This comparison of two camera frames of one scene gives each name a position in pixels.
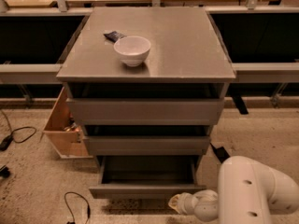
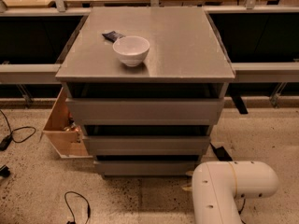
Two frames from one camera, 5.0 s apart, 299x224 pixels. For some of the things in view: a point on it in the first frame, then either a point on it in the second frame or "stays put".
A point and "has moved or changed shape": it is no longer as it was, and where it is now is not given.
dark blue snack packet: [114, 35] stays put
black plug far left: [5, 173] stays put
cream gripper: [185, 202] → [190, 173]
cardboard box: [68, 139] stays put
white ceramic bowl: [133, 49] stays put
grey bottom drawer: [146, 176] has moved or changed shape
